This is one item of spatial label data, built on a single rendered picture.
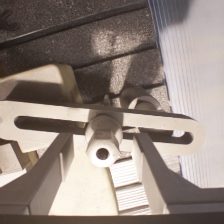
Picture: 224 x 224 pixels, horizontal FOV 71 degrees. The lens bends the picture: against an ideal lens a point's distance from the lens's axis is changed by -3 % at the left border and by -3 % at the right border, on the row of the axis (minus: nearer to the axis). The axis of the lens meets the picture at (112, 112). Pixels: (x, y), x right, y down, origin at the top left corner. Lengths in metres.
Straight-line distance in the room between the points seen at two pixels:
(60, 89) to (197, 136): 0.19
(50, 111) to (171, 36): 0.42
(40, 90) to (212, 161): 0.62
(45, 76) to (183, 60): 0.42
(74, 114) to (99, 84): 0.26
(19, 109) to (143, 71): 0.33
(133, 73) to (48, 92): 0.27
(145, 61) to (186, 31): 0.17
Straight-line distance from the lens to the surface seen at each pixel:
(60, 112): 0.20
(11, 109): 0.22
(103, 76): 0.44
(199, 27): 0.57
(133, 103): 0.31
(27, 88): 0.24
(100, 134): 0.15
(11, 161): 0.27
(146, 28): 0.46
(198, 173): 0.69
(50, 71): 0.22
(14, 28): 0.50
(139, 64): 0.45
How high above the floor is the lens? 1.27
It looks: 75 degrees down
